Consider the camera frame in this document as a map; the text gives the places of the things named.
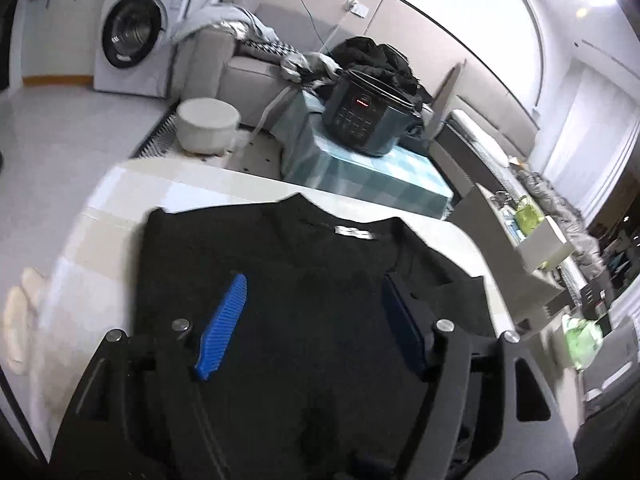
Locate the black clothes pile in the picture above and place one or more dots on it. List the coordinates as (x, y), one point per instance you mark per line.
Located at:
(383, 62)

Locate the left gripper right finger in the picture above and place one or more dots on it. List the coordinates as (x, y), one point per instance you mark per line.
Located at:
(409, 321)

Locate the green tissue pack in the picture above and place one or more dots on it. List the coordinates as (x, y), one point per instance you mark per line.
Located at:
(584, 340)

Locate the white washing machine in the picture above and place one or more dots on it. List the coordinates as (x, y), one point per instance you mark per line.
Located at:
(133, 49)

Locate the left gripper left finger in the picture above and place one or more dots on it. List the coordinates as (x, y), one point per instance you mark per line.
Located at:
(219, 330)

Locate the white storage box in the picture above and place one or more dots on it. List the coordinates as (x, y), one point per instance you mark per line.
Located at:
(540, 242)

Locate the black knit sweater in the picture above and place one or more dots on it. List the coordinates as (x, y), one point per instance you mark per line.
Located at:
(312, 384)

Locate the checkered teal tablecloth box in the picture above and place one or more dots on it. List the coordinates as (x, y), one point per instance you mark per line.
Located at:
(400, 179)

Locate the striped grey rug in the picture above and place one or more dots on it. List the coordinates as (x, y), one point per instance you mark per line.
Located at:
(160, 139)

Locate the dark electric pressure cooker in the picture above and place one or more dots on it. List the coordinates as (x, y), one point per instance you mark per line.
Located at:
(366, 115)

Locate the white round bowl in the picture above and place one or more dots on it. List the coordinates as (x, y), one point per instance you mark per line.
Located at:
(207, 126)

